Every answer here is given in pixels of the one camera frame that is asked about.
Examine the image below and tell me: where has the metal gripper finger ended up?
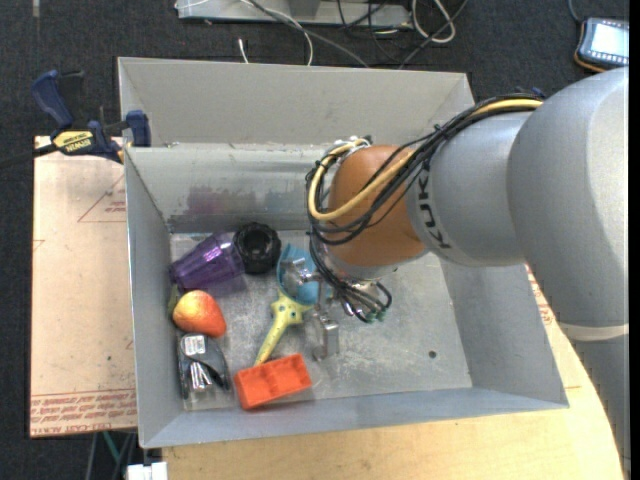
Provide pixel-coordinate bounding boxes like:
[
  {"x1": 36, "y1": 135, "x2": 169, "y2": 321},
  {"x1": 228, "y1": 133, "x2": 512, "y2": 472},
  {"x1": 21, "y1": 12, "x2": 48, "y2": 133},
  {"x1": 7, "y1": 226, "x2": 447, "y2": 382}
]
[
  {"x1": 312, "y1": 310, "x2": 342, "y2": 361},
  {"x1": 279, "y1": 257, "x2": 314, "y2": 295}
]

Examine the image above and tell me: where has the blue and yellow toy scoop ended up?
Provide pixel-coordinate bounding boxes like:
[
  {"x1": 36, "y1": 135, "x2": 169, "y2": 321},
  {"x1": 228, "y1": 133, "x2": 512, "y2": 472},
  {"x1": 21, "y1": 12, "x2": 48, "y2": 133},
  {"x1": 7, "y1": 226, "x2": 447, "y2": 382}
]
[{"x1": 253, "y1": 244, "x2": 333, "y2": 368}]

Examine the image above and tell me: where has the grey metal bin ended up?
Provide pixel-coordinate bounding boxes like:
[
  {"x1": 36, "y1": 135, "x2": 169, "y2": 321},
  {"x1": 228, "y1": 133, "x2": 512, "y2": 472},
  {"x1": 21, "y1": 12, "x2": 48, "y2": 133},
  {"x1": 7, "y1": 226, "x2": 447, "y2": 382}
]
[{"x1": 117, "y1": 56, "x2": 570, "y2": 450}]

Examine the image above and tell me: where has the orange plastic block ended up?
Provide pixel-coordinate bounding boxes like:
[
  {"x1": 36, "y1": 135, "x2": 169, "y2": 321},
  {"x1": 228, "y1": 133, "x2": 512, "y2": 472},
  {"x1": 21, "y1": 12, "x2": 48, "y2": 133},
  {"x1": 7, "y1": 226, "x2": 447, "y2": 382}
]
[{"x1": 233, "y1": 352, "x2": 314, "y2": 411}]

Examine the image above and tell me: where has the purple plastic cup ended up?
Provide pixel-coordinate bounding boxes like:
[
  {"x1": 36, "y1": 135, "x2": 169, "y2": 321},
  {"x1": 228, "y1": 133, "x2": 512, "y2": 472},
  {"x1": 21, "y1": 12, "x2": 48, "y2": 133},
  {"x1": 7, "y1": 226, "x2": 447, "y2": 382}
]
[{"x1": 168, "y1": 232, "x2": 247, "y2": 295}]

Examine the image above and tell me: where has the red and yellow toy fruit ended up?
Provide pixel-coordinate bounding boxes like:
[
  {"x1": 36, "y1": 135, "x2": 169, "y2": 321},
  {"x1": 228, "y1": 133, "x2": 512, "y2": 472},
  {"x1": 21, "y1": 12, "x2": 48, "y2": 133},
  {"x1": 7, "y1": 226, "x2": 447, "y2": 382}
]
[{"x1": 171, "y1": 289, "x2": 228, "y2": 340}]

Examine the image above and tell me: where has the clear packet of screws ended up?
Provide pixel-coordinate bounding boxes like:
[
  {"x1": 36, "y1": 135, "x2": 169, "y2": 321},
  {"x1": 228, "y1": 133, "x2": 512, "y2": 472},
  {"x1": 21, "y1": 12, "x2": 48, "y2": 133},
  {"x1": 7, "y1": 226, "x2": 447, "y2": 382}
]
[{"x1": 175, "y1": 332, "x2": 234, "y2": 402}]

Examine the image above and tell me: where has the brown cardboard board red print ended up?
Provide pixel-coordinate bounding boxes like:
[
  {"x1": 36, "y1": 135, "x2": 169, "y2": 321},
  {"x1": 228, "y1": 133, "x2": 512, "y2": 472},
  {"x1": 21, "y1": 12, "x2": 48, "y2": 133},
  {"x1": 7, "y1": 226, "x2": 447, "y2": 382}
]
[{"x1": 29, "y1": 135, "x2": 139, "y2": 440}]

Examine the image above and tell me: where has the black ribbed ring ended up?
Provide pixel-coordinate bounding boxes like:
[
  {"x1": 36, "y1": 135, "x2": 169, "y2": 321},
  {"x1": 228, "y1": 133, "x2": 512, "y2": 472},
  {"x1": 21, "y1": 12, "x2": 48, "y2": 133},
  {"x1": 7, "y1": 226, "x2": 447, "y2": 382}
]
[{"x1": 232, "y1": 221, "x2": 283, "y2": 276}]

